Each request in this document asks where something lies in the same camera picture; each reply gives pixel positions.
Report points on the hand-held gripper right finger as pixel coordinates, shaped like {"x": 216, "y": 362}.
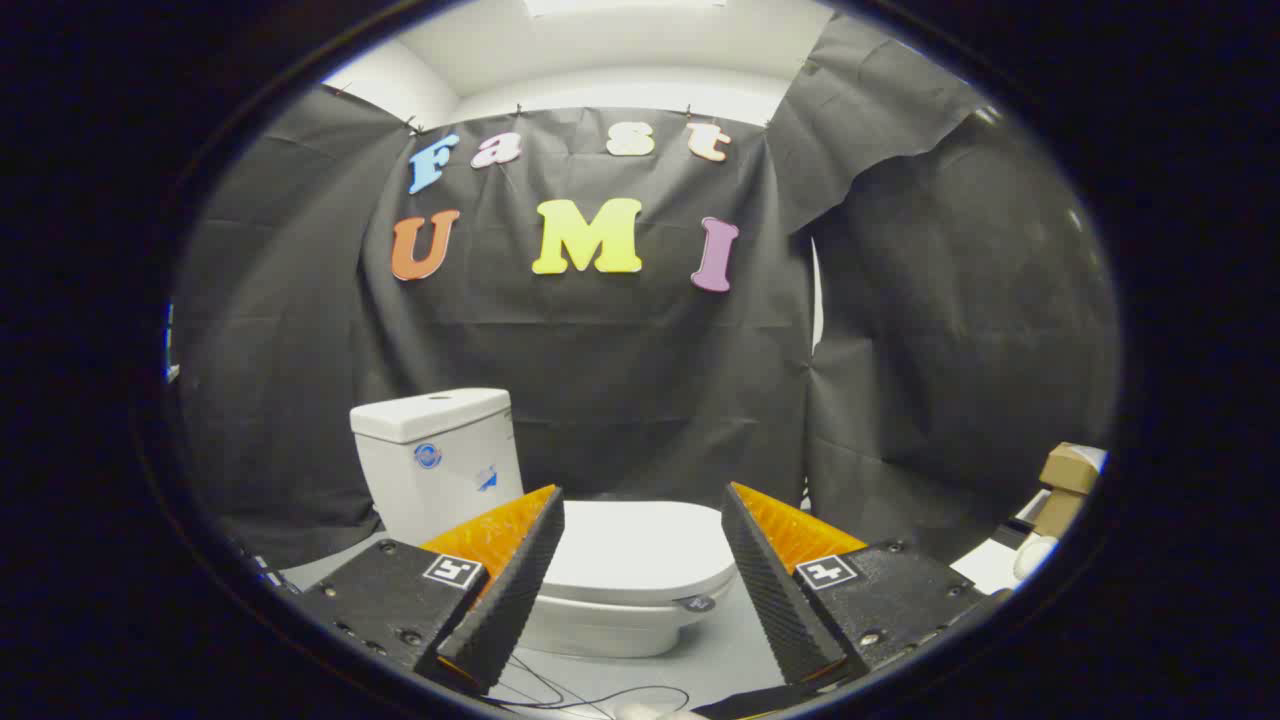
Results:
{"x": 775, "y": 600}

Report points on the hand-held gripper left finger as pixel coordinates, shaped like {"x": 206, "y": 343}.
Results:
{"x": 510, "y": 600}

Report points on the white toilet lid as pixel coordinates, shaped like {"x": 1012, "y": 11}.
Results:
{"x": 640, "y": 550}

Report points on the white toilet with tank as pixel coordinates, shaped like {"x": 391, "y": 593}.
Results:
{"x": 440, "y": 470}

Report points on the black backdrop cloth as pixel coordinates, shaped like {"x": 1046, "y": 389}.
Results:
{"x": 620, "y": 380}

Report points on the brown cardboard box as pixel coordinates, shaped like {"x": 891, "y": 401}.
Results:
{"x": 1065, "y": 480}

